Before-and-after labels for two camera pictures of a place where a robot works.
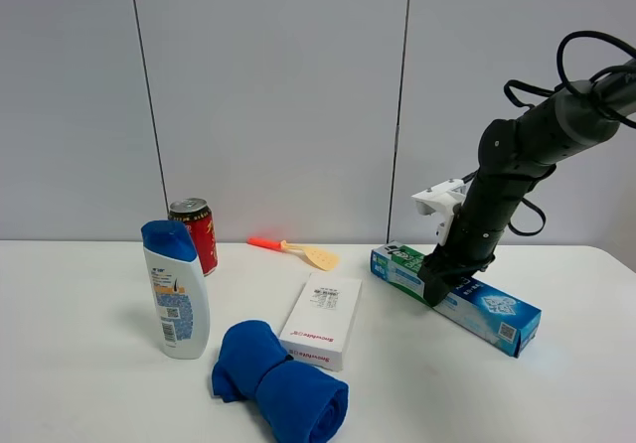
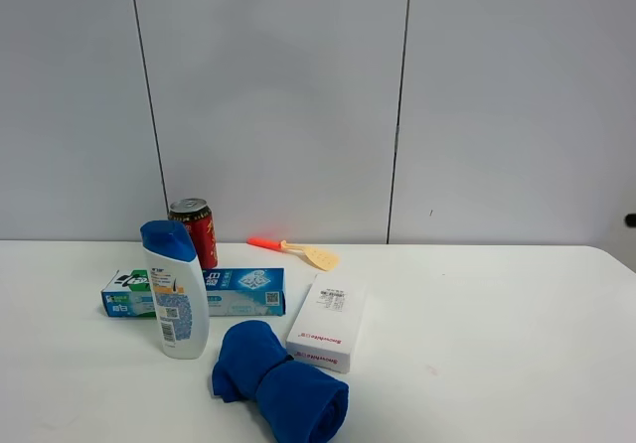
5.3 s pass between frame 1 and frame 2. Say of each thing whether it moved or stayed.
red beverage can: stayed
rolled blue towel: stayed
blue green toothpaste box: moved
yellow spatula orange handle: stayed
